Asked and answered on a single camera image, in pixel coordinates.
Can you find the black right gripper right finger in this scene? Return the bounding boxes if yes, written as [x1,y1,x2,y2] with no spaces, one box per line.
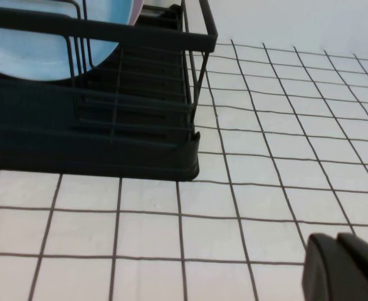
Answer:
[336,232,368,294]

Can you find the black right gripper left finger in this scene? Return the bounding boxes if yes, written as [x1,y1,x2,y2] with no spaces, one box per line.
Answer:
[302,233,368,301]

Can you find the black wire dish rack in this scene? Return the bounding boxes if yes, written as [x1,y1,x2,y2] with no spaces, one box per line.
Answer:
[0,0,219,142]

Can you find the black plastic drip tray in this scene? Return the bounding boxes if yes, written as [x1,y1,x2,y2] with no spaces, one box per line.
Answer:
[0,73,201,182]

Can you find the white grid-pattern tablecloth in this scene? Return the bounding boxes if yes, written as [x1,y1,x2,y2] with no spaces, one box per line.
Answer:
[0,39,368,301]

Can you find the pink plate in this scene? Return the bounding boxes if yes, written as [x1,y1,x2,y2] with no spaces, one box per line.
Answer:
[126,0,145,28]

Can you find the light blue plate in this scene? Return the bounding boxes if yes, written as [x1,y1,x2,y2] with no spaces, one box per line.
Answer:
[0,0,134,83]

